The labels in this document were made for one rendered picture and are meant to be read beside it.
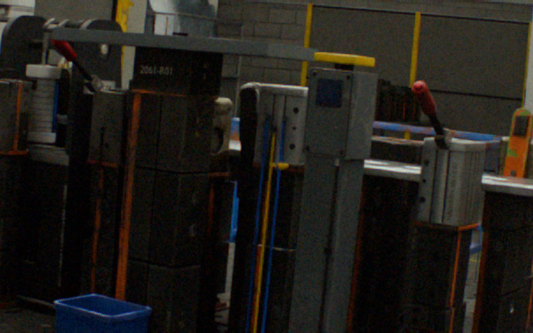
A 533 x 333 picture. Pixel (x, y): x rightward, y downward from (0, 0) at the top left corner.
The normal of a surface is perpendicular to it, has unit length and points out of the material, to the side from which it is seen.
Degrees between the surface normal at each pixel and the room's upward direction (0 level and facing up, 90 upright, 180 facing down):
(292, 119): 90
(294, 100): 90
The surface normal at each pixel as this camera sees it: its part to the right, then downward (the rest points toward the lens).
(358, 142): 0.86, 0.11
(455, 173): -0.51, 0.00
